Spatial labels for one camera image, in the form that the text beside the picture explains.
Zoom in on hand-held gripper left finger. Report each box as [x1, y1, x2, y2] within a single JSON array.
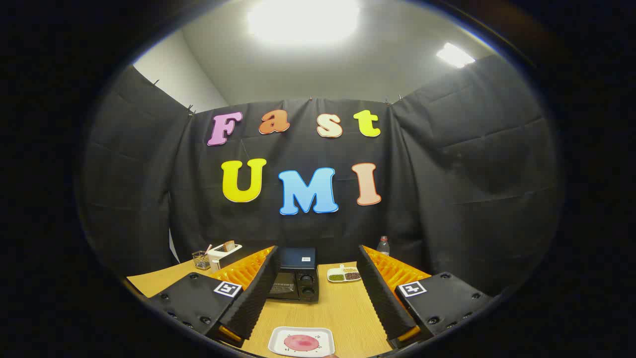
[[147, 245, 283, 349]]

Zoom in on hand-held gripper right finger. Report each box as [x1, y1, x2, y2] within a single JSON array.
[[357, 245, 492, 349]]

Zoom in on white square food plate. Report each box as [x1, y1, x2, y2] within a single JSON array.
[[268, 326, 335, 358]]

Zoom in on pink ham slice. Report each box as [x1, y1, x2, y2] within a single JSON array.
[[284, 334, 321, 353]]

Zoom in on black toaster oven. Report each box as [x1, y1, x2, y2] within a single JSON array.
[[267, 247, 319, 303]]

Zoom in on white bread toaster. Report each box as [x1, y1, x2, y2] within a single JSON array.
[[207, 243, 243, 272]]

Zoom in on white divided bean dish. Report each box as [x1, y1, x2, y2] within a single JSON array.
[[326, 265, 362, 283]]

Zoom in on black backdrop cloth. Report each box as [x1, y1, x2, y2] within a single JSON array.
[[82, 55, 562, 299]]

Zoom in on small ceiling light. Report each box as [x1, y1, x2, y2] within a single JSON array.
[[436, 42, 476, 69]]

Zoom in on large ceiling light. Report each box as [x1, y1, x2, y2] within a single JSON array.
[[247, 0, 361, 45]]

